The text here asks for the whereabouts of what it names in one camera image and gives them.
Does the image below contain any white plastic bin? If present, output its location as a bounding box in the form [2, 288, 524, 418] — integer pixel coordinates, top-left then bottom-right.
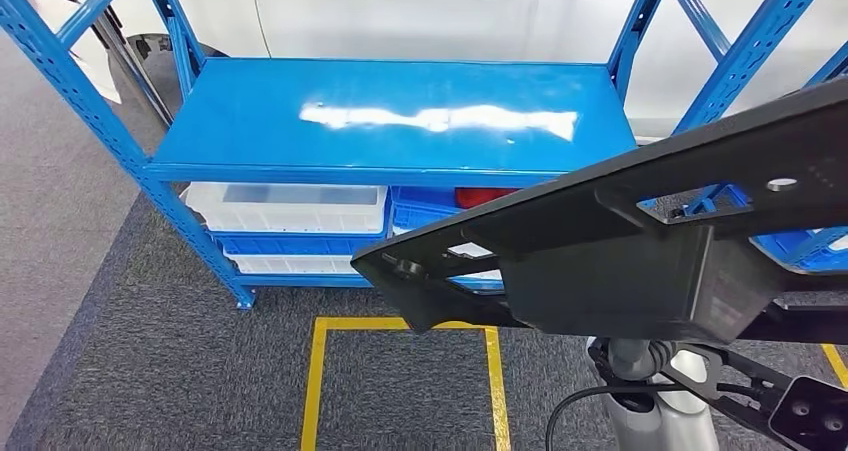
[223, 252, 362, 277]
[184, 181, 390, 235]

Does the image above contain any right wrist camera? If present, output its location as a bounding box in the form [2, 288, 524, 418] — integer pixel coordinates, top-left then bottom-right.
[768, 376, 848, 451]

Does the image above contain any black plastic car part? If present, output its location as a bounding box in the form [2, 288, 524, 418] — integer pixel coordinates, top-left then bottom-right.
[351, 76, 848, 347]

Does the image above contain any red plastic part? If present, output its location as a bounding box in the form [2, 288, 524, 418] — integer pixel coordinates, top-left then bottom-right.
[454, 187, 521, 209]

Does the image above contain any yellow floor tape square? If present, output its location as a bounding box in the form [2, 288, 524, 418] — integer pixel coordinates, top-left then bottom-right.
[301, 316, 513, 451]

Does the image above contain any white car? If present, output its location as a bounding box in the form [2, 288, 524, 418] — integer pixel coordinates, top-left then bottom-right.
[13, 0, 848, 141]

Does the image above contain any black camera cable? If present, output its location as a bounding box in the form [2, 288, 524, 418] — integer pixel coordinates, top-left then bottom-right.
[544, 381, 674, 451]

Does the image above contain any blue plastic bin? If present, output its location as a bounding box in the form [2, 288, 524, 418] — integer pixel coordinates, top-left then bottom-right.
[390, 186, 525, 237]
[211, 231, 392, 258]
[748, 225, 848, 275]

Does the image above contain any blue steel shelf rack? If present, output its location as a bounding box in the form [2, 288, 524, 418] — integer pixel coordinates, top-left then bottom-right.
[0, 0, 848, 311]

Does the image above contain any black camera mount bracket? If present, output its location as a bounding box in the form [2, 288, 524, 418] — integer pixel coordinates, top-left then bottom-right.
[662, 343, 793, 436]

